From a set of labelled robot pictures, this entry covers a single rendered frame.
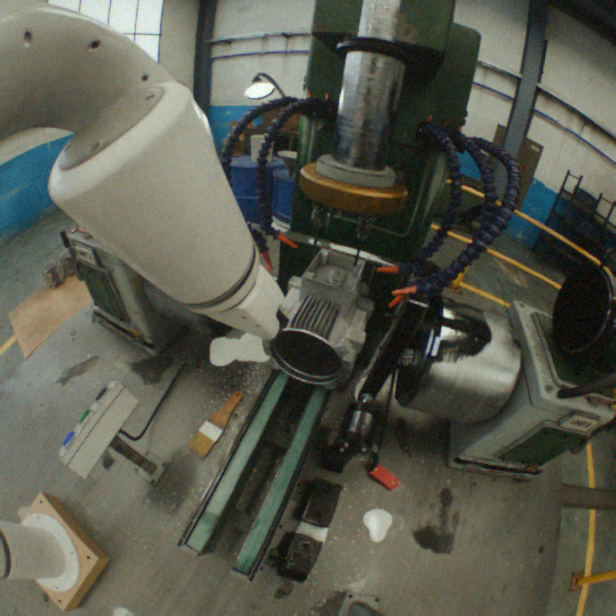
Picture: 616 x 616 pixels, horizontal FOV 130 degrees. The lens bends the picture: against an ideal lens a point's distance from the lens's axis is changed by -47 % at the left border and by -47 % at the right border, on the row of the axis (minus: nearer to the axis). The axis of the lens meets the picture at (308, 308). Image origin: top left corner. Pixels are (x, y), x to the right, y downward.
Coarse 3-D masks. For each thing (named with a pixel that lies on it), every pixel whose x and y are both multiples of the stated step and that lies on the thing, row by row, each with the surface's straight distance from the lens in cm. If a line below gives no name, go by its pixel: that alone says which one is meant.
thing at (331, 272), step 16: (320, 256) 59; (336, 256) 60; (320, 272) 57; (336, 272) 55; (352, 272) 60; (304, 288) 52; (320, 288) 51; (336, 288) 49; (352, 288) 50; (336, 304) 52; (352, 304) 55
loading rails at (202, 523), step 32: (288, 384) 64; (320, 384) 62; (256, 416) 57; (320, 416) 57; (256, 448) 57; (288, 448) 55; (224, 480) 54; (288, 480) 53; (192, 512) 65; (224, 512) 56; (192, 544) 54; (256, 544) 53
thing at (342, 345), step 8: (360, 288) 60; (368, 288) 62; (360, 296) 62; (280, 328) 49; (336, 344) 48; (344, 344) 47; (344, 352) 48; (272, 360) 59; (280, 368) 59; (328, 384) 57; (336, 384) 58
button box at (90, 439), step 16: (112, 384) 51; (112, 400) 47; (128, 400) 48; (96, 416) 47; (112, 416) 47; (128, 416) 48; (80, 432) 47; (96, 432) 47; (112, 432) 48; (64, 448) 50; (80, 448) 47; (96, 448) 48; (80, 464) 48
